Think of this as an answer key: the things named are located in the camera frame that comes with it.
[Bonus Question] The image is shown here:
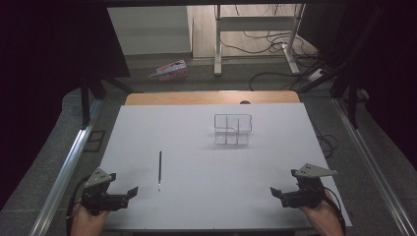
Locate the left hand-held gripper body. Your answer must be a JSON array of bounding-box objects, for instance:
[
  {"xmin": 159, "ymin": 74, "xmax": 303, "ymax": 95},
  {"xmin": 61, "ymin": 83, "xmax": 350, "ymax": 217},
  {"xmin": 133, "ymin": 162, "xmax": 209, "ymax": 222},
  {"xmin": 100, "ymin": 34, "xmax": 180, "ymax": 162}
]
[{"xmin": 81, "ymin": 167, "xmax": 130, "ymax": 216}]

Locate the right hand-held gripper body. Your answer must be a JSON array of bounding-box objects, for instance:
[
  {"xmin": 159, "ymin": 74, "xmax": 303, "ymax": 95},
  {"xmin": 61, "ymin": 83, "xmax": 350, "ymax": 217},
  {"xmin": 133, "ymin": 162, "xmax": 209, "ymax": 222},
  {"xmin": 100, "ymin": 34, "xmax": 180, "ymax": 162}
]
[{"xmin": 280, "ymin": 162, "xmax": 338, "ymax": 209}]

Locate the black pen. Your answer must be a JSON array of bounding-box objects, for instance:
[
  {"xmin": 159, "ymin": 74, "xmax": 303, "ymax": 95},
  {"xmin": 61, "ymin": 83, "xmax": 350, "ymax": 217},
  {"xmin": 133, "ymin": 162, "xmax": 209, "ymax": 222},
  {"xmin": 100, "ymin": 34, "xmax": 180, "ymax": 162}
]
[{"xmin": 157, "ymin": 150, "xmax": 162, "ymax": 192}]

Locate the clear acrylic organizer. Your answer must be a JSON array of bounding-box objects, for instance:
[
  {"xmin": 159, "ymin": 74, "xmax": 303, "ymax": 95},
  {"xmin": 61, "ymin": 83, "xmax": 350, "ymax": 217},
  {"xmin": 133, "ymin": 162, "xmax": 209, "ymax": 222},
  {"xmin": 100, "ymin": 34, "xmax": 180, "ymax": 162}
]
[{"xmin": 213, "ymin": 113, "xmax": 253, "ymax": 146}]

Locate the person's left hand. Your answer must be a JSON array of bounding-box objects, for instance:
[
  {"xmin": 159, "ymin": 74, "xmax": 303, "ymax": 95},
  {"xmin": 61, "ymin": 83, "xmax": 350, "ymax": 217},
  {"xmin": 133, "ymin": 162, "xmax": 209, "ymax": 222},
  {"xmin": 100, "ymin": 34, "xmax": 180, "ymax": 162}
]
[{"xmin": 70, "ymin": 207, "xmax": 111, "ymax": 236}]

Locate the person's right hand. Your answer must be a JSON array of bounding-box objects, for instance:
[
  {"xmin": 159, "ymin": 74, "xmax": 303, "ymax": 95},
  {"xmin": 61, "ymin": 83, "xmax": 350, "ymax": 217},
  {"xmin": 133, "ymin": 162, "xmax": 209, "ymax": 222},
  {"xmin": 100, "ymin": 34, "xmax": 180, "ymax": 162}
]
[{"xmin": 299, "ymin": 189, "xmax": 346, "ymax": 236}]

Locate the white board sheet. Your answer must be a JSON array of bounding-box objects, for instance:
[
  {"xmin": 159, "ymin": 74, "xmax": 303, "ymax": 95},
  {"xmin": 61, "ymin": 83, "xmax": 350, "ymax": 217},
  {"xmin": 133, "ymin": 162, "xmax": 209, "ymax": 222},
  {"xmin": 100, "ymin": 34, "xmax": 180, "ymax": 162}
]
[{"xmin": 78, "ymin": 102, "xmax": 354, "ymax": 232}]

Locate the black metal stand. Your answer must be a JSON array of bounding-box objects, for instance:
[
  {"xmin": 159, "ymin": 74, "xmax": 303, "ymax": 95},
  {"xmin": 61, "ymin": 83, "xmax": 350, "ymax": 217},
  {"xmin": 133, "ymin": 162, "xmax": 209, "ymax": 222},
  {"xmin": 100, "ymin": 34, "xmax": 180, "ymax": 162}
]
[
  {"xmin": 80, "ymin": 70, "xmax": 144, "ymax": 130},
  {"xmin": 297, "ymin": 4, "xmax": 388, "ymax": 130}
]

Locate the white power strip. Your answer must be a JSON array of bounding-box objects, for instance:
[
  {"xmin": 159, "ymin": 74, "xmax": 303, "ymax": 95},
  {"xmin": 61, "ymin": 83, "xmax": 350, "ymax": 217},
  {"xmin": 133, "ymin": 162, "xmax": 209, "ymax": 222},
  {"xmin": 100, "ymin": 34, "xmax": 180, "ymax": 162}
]
[{"xmin": 307, "ymin": 67, "xmax": 326, "ymax": 84}]

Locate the colourful printed carton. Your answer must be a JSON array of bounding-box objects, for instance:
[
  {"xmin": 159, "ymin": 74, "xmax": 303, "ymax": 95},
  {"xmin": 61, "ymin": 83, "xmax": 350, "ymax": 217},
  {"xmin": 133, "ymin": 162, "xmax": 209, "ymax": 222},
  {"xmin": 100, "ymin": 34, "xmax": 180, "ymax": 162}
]
[{"xmin": 149, "ymin": 59, "xmax": 190, "ymax": 83}]

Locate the black curtain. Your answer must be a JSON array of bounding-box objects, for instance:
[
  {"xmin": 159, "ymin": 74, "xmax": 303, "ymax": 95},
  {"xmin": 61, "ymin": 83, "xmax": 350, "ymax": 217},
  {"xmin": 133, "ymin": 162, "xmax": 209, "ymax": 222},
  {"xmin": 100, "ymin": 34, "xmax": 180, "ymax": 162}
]
[
  {"xmin": 0, "ymin": 0, "xmax": 131, "ymax": 210},
  {"xmin": 323, "ymin": 0, "xmax": 417, "ymax": 171}
]

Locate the white cabinet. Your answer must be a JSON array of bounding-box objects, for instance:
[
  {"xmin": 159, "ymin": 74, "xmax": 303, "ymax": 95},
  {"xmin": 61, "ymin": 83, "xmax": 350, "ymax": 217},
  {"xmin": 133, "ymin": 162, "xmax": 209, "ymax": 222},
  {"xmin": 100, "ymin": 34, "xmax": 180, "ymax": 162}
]
[{"xmin": 106, "ymin": 5, "xmax": 194, "ymax": 57}]

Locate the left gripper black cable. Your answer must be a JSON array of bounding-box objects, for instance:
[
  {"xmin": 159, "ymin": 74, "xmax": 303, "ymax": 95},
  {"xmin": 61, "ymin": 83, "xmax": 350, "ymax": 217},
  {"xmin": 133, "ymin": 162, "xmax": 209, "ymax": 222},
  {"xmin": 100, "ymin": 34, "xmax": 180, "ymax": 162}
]
[{"xmin": 66, "ymin": 176, "xmax": 91, "ymax": 236}]

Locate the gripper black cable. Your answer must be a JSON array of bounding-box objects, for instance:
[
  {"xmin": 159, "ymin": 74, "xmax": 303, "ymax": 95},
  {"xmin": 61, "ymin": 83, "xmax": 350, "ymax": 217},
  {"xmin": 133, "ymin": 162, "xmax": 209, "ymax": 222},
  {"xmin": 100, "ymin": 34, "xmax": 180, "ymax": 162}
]
[
  {"xmin": 66, "ymin": 176, "xmax": 91, "ymax": 236},
  {"xmin": 323, "ymin": 186, "xmax": 347, "ymax": 236}
]

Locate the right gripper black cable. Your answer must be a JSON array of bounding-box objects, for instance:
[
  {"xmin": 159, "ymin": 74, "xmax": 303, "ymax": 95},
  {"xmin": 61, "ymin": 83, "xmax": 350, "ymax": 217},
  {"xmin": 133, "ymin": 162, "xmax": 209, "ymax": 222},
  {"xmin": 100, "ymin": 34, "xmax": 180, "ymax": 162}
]
[{"xmin": 323, "ymin": 186, "xmax": 347, "ymax": 236}]

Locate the aluminium rail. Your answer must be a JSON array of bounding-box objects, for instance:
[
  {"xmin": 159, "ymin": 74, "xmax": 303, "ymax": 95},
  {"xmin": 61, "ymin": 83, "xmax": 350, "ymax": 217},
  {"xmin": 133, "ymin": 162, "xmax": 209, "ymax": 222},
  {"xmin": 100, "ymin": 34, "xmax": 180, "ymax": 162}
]
[
  {"xmin": 29, "ymin": 97, "xmax": 104, "ymax": 236},
  {"xmin": 331, "ymin": 97, "xmax": 417, "ymax": 236}
]

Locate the black floor cable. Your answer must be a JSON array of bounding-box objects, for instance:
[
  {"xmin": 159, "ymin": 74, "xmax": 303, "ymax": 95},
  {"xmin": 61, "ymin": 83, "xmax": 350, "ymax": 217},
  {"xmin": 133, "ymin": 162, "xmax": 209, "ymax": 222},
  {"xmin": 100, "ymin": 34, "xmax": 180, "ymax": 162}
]
[
  {"xmin": 248, "ymin": 70, "xmax": 317, "ymax": 93},
  {"xmin": 310, "ymin": 122, "xmax": 339, "ymax": 160},
  {"xmin": 219, "ymin": 29, "xmax": 287, "ymax": 55}
]

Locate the white desk frame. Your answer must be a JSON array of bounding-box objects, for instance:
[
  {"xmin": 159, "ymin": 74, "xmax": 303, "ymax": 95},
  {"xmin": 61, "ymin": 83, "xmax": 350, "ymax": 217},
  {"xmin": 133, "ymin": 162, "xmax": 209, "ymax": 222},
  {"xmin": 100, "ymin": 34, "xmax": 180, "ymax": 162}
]
[{"xmin": 213, "ymin": 3, "xmax": 307, "ymax": 78}]

